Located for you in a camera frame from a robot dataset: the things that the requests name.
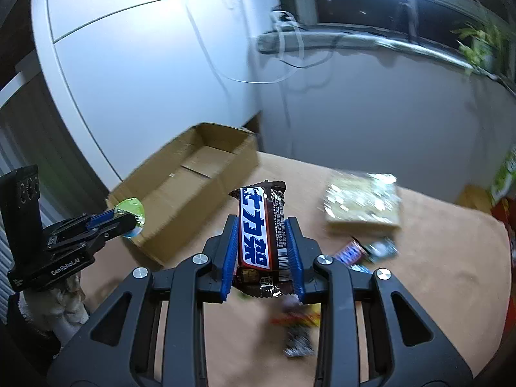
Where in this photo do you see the green candy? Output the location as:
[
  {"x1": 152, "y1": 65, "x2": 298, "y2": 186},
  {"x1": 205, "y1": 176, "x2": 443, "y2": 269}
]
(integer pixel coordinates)
[{"x1": 114, "y1": 197, "x2": 146, "y2": 239}]

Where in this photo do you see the brown Snickers bar Chinese label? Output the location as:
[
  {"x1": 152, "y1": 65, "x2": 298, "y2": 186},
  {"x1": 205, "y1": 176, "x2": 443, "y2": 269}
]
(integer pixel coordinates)
[{"x1": 230, "y1": 180, "x2": 294, "y2": 298}]

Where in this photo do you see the sandwich bread pack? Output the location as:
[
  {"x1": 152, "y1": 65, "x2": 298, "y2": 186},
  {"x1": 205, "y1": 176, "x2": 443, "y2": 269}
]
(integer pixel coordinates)
[{"x1": 323, "y1": 170, "x2": 402, "y2": 233}]

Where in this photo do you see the left white gloved hand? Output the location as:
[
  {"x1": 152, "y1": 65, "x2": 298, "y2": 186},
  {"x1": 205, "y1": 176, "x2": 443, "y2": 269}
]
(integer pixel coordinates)
[{"x1": 17, "y1": 273, "x2": 89, "y2": 347}]

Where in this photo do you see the red yellow snack packet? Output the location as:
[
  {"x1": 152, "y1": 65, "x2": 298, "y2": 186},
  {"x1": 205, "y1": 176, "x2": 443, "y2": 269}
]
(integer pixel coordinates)
[{"x1": 269, "y1": 304, "x2": 321, "y2": 328}]

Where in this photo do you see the Snickers bar on table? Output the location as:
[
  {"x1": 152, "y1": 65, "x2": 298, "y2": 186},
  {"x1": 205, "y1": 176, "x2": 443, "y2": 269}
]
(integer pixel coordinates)
[{"x1": 333, "y1": 238, "x2": 398, "y2": 266}]

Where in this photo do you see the open cardboard box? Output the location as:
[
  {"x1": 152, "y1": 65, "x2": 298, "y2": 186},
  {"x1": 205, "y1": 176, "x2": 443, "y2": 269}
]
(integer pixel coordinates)
[{"x1": 107, "y1": 122, "x2": 259, "y2": 266}]

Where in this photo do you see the black white snack packet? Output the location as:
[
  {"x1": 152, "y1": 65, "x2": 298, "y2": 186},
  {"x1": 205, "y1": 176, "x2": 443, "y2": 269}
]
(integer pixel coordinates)
[{"x1": 283, "y1": 325, "x2": 315, "y2": 358}]

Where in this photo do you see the white cabinet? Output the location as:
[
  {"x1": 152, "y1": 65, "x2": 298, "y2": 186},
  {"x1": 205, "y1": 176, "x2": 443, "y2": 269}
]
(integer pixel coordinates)
[{"x1": 31, "y1": 0, "x2": 279, "y2": 189}]

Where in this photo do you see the green snack bag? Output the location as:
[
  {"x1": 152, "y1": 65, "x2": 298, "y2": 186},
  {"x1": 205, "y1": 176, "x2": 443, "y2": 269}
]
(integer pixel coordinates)
[{"x1": 488, "y1": 144, "x2": 516, "y2": 206}]

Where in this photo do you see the white power strip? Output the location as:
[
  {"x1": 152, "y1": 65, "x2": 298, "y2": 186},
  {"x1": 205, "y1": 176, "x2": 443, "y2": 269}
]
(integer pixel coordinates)
[{"x1": 269, "y1": 9, "x2": 299, "y2": 29}]

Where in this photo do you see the green potted plant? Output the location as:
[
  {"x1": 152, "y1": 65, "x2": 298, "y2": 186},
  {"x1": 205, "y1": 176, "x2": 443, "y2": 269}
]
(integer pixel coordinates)
[{"x1": 451, "y1": 6, "x2": 515, "y2": 75}]

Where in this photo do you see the ring light tripod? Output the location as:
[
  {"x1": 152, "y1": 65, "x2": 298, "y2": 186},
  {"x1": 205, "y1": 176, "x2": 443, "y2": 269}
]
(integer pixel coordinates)
[{"x1": 389, "y1": 0, "x2": 420, "y2": 45}]

